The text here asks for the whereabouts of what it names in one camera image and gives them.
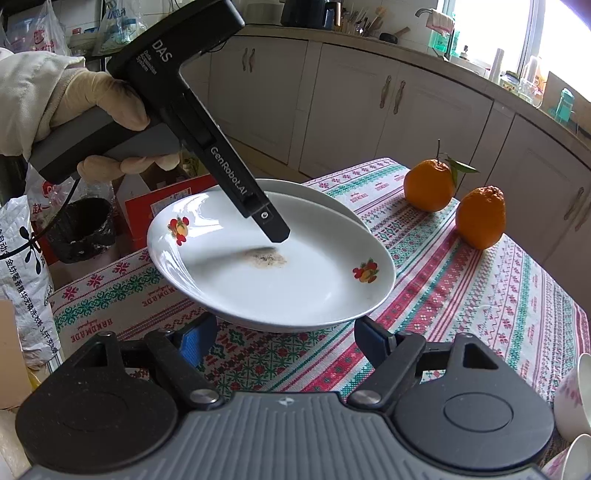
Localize person's left forearm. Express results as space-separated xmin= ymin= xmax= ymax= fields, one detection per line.
xmin=0 ymin=46 xmax=87 ymax=158

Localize utensil holder with utensils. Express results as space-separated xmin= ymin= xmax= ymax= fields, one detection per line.
xmin=344 ymin=4 xmax=387 ymax=38

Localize red cardboard box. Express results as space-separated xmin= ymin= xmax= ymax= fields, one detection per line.
xmin=124 ymin=173 xmax=221 ymax=241

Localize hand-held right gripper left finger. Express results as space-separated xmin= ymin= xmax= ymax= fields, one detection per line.
xmin=64 ymin=314 xmax=222 ymax=409

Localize red printed plastic bag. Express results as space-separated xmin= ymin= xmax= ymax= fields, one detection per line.
xmin=0 ymin=0 xmax=70 ymax=64

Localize white pink floral bowl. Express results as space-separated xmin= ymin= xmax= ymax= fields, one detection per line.
xmin=540 ymin=434 xmax=591 ymax=480
xmin=553 ymin=353 xmax=591 ymax=443

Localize white printed rice bag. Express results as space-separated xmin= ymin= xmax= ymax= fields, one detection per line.
xmin=0 ymin=194 xmax=61 ymax=370

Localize white bag red print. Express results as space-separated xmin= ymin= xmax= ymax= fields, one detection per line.
xmin=25 ymin=166 xmax=61 ymax=218

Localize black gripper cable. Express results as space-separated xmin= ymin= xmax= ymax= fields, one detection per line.
xmin=37 ymin=178 xmax=80 ymax=232

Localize patterned red green tablecloth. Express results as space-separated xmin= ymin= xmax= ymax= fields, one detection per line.
xmin=48 ymin=158 xmax=591 ymax=467

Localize person's left hand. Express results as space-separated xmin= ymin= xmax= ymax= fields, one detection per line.
xmin=50 ymin=71 xmax=182 ymax=184

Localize cardboard sheet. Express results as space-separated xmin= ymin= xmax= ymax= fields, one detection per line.
xmin=545 ymin=71 xmax=591 ymax=135

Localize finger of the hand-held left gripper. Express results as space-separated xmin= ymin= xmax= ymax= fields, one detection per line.
xmin=244 ymin=191 xmax=292 ymax=243

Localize kitchen window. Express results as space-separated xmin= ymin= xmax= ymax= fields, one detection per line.
xmin=443 ymin=0 xmax=591 ymax=88

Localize bumpy orange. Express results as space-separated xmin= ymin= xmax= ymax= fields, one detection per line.
xmin=455 ymin=185 xmax=507 ymax=250

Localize kitchen countertop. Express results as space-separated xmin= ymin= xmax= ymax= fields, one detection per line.
xmin=240 ymin=18 xmax=591 ymax=155

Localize teal water bottle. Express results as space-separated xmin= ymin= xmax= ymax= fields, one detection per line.
xmin=551 ymin=88 xmax=576 ymax=125

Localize blue printed plastic bag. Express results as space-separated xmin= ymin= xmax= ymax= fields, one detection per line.
xmin=95 ymin=0 xmax=137 ymax=54

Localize pink white cloth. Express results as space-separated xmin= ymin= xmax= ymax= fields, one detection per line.
xmin=428 ymin=11 xmax=456 ymax=33

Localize black trash bin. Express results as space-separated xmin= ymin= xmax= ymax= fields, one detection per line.
xmin=45 ymin=198 xmax=116 ymax=265

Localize chrome faucet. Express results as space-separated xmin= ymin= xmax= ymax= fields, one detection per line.
xmin=415 ymin=7 xmax=456 ymax=61

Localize steel kettle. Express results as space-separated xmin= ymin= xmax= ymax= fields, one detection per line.
xmin=323 ymin=0 xmax=345 ymax=31

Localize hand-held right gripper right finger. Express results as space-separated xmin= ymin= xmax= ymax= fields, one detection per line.
xmin=346 ymin=316 xmax=509 ymax=409

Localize orange with leaf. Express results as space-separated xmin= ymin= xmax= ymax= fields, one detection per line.
xmin=404 ymin=140 xmax=479 ymax=213

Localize brown cardboard box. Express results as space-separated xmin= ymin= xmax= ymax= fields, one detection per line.
xmin=113 ymin=157 xmax=195 ymax=204

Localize white kitchen cabinets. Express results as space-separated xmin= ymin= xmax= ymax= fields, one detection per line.
xmin=182 ymin=32 xmax=591 ymax=319

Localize dark blue air fryer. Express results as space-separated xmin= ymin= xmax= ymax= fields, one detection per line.
xmin=281 ymin=0 xmax=327 ymax=28

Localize small dark saucepan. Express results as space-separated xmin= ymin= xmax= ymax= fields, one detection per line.
xmin=379 ymin=27 xmax=412 ymax=45

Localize stained white floral plate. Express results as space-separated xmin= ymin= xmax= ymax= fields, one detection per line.
xmin=147 ymin=190 xmax=397 ymax=332

